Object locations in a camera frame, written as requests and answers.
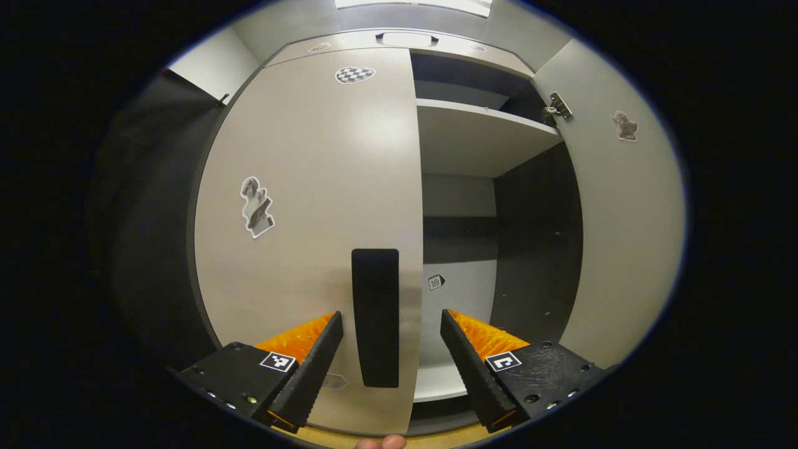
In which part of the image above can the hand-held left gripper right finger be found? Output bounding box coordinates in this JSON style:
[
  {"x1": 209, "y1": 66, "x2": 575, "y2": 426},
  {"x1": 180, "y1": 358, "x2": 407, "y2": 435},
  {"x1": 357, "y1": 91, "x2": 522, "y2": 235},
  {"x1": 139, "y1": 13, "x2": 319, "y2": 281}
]
[{"x1": 440, "y1": 308, "x2": 608, "y2": 434}]

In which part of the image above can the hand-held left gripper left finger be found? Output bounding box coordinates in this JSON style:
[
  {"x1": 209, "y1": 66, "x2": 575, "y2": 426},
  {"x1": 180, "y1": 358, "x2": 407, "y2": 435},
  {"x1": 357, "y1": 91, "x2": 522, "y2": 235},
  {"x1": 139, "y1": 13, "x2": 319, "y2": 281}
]
[{"x1": 176, "y1": 311, "x2": 345, "y2": 434}]

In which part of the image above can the black door handle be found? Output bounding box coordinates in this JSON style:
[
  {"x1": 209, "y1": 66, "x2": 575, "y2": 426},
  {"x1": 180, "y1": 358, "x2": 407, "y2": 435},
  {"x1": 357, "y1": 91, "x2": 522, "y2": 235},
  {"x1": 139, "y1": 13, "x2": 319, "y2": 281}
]
[{"x1": 351, "y1": 248, "x2": 400, "y2": 389}]

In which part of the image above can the grey double-door shoe cabinet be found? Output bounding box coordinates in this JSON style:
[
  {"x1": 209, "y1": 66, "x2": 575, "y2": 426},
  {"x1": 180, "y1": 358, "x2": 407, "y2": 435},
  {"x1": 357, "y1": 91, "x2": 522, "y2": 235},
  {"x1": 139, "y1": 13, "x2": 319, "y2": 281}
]
[{"x1": 187, "y1": 28, "x2": 587, "y2": 437}]

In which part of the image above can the grey cabinet door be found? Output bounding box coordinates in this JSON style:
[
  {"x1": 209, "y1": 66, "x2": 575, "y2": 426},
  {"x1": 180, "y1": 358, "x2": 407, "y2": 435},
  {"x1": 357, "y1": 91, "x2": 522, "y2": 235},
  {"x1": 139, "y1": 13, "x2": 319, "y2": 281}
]
[
  {"x1": 193, "y1": 47, "x2": 425, "y2": 436},
  {"x1": 531, "y1": 37, "x2": 686, "y2": 370}
]

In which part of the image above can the grey cabinet shelf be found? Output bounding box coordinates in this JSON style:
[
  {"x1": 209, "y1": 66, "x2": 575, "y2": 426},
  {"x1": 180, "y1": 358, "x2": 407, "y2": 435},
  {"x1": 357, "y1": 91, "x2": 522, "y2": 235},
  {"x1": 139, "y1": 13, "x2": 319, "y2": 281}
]
[
  {"x1": 413, "y1": 364, "x2": 469, "y2": 403},
  {"x1": 415, "y1": 98, "x2": 564, "y2": 179}
]

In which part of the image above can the metal door hinge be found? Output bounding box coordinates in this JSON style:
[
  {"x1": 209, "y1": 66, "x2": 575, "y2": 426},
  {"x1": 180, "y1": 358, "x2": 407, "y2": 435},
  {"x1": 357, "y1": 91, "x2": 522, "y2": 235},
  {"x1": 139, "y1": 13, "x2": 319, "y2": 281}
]
[{"x1": 541, "y1": 92, "x2": 574, "y2": 127}]

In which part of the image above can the grey cabinet drawer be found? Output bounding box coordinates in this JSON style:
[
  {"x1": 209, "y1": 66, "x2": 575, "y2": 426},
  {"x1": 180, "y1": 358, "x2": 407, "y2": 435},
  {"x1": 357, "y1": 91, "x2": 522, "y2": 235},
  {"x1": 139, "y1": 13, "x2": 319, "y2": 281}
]
[{"x1": 265, "y1": 28, "x2": 537, "y2": 79}]

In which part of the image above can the silver drawer handle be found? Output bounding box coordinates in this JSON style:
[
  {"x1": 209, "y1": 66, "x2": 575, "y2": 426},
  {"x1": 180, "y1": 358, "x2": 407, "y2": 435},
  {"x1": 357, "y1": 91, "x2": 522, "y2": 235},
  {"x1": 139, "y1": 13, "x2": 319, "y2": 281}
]
[{"x1": 375, "y1": 31, "x2": 440, "y2": 48}]

